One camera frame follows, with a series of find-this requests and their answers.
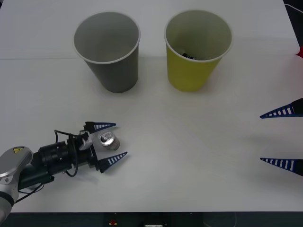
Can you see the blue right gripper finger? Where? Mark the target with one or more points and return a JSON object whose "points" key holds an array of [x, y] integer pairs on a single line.
{"points": [[284, 111], [284, 163]]}

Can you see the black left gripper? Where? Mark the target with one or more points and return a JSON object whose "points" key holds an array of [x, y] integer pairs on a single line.
{"points": [[78, 158]]}

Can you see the silver drink can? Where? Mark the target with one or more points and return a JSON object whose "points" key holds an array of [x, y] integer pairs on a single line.
{"points": [[108, 141]]}

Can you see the silver and black left arm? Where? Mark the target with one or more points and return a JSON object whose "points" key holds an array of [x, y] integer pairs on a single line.
{"points": [[14, 160]]}

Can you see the red object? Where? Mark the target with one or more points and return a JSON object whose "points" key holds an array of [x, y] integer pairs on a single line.
{"points": [[300, 52]]}

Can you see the grey plastic bin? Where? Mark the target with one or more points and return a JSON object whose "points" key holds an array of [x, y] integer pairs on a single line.
{"points": [[116, 73]]}

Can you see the red button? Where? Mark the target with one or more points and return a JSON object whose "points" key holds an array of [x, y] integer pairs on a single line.
{"points": [[113, 222]]}

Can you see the yellow-green plastic bin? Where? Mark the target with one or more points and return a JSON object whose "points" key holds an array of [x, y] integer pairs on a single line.
{"points": [[187, 75]]}

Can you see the black can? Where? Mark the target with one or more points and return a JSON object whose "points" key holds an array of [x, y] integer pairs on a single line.
{"points": [[189, 56]]}

